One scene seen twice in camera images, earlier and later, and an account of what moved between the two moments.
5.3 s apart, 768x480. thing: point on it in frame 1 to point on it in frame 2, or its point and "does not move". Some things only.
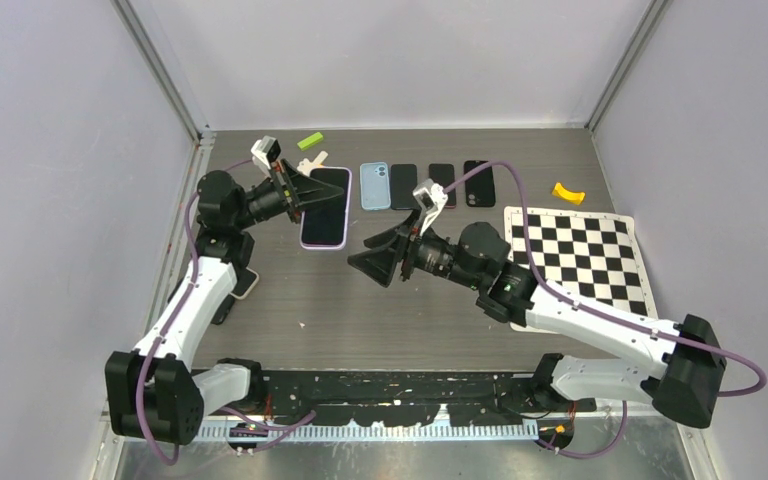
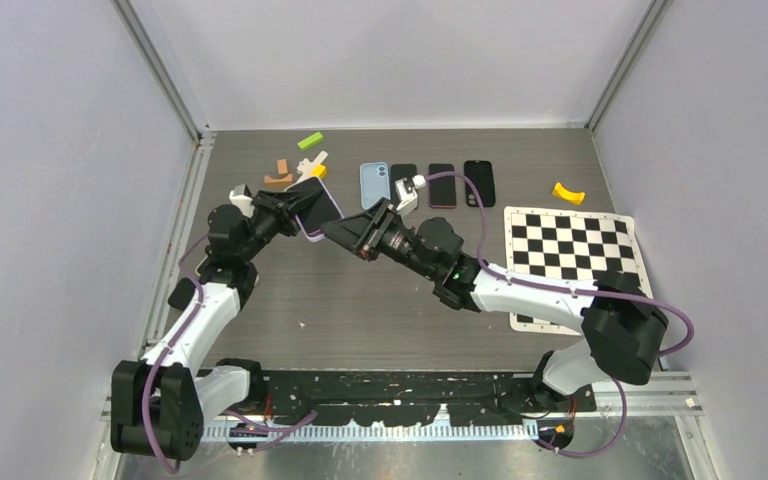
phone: x=479 y=188 does not move
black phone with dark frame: x=403 y=181 does not move
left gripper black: x=301 y=189 to x=275 y=204
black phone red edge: x=443 y=174 does not move
